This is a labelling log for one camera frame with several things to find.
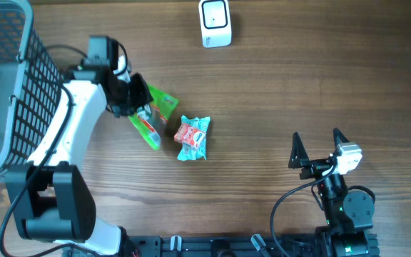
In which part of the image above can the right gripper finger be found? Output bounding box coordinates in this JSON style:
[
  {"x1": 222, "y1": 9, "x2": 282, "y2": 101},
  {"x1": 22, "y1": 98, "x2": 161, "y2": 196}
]
[
  {"x1": 333, "y1": 128, "x2": 350, "y2": 152},
  {"x1": 288, "y1": 132, "x2": 309, "y2": 169}
]

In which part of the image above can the green snack bag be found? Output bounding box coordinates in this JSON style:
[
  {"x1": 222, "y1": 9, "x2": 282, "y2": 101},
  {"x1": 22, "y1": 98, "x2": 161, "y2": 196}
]
[{"x1": 128, "y1": 84, "x2": 178, "y2": 150}]

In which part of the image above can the small orange white box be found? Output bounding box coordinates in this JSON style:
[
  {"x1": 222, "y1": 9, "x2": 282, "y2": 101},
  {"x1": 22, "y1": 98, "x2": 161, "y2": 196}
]
[{"x1": 174, "y1": 123, "x2": 206, "y2": 150}]

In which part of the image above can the teal tissue packet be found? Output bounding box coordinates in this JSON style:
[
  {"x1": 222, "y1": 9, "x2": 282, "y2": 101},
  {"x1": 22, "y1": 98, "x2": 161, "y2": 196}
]
[{"x1": 178, "y1": 116, "x2": 210, "y2": 161}]

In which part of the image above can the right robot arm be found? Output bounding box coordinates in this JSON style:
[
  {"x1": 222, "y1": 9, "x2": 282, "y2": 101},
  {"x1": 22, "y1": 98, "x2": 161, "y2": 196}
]
[{"x1": 288, "y1": 128, "x2": 380, "y2": 256}]

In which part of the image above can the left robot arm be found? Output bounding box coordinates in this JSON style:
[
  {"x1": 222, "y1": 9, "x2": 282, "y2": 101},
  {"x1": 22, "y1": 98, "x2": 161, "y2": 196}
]
[{"x1": 1, "y1": 36, "x2": 153, "y2": 256}]

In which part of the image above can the white barcode scanner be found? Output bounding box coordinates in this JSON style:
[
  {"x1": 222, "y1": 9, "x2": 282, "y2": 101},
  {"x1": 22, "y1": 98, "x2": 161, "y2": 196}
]
[{"x1": 198, "y1": 0, "x2": 232, "y2": 48}]

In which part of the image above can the grey plastic mesh basket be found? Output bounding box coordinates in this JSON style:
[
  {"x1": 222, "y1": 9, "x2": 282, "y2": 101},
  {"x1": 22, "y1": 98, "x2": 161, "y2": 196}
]
[{"x1": 0, "y1": 1, "x2": 61, "y2": 183}]

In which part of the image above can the right black camera cable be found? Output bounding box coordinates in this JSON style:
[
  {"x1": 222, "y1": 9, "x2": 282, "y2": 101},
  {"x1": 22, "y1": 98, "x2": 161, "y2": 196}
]
[{"x1": 270, "y1": 164, "x2": 337, "y2": 257}]

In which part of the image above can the black camera cable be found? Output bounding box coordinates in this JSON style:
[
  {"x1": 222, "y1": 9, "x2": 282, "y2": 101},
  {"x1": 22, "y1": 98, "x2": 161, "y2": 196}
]
[
  {"x1": 0, "y1": 44, "x2": 88, "y2": 257},
  {"x1": 270, "y1": 164, "x2": 337, "y2": 257}
]

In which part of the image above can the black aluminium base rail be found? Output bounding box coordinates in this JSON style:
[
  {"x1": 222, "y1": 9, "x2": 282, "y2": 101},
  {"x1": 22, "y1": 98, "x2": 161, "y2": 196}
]
[{"x1": 61, "y1": 233, "x2": 380, "y2": 257}]

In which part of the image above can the left black camera cable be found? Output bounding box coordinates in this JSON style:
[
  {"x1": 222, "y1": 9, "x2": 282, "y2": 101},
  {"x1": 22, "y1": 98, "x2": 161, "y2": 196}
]
[{"x1": 0, "y1": 44, "x2": 88, "y2": 257}]

